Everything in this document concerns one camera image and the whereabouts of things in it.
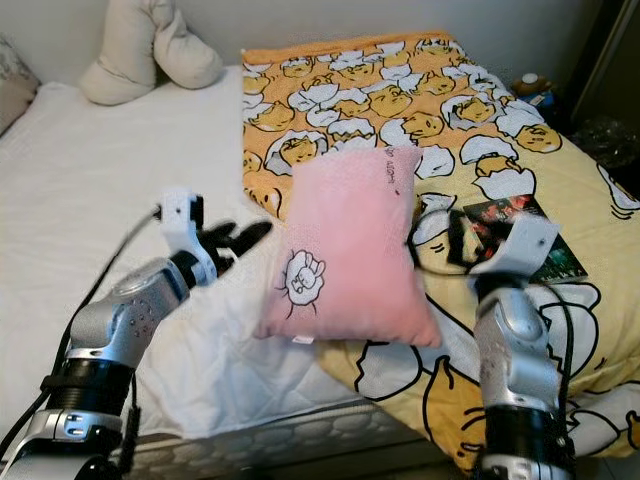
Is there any dark book with red print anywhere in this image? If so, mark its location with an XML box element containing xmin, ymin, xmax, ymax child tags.
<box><xmin>450</xmin><ymin>195</ymin><xmax>589</xmax><ymax>283</ymax></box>

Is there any pink pillow with fist print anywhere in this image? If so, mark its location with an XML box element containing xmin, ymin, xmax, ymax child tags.
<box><xmin>253</xmin><ymin>145</ymin><xmax>444</xmax><ymax>349</ymax></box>

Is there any white quilted mattress pad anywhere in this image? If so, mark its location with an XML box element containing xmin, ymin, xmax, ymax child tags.
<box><xmin>0</xmin><ymin>65</ymin><xmax>371</xmax><ymax>441</ymax></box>

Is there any yellow orange cartoon egg blanket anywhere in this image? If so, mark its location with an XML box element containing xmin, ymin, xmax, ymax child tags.
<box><xmin>240</xmin><ymin>30</ymin><xmax>640</xmax><ymax>471</ymax></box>

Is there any dark wardrobe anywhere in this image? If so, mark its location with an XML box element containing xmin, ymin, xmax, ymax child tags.
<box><xmin>565</xmin><ymin>0</ymin><xmax>640</xmax><ymax>161</ymax></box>

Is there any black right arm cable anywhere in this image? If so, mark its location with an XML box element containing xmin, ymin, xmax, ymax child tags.
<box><xmin>410</xmin><ymin>205</ymin><xmax>576</xmax><ymax>421</ymax></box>

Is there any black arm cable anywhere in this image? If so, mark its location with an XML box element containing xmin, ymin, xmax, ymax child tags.
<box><xmin>0</xmin><ymin>205</ymin><xmax>166</xmax><ymax>471</ymax></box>
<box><xmin>410</xmin><ymin>205</ymin><xmax>576</xmax><ymax>421</ymax></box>

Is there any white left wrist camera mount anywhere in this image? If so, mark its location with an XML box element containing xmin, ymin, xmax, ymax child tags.
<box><xmin>160</xmin><ymin>185</ymin><xmax>209</xmax><ymax>259</ymax></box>

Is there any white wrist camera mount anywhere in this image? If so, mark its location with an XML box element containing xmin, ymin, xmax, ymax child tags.
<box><xmin>470</xmin><ymin>215</ymin><xmax>561</xmax><ymax>279</ymax></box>
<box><xmin>160</xmin><ymin>185</ymin><xmax>209</xmax><ymax>259</ymax></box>

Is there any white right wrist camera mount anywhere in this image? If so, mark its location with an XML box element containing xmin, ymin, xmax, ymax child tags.
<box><xmin>470</xmin><ymin>215</ymin><xmax>561</xmax><ymax>279</ymax></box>

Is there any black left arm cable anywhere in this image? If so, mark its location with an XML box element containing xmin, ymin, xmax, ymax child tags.
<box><xmin>0</xmin><ymin>205</ymin><xmax>166</xmax><ymax>471</ymax></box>

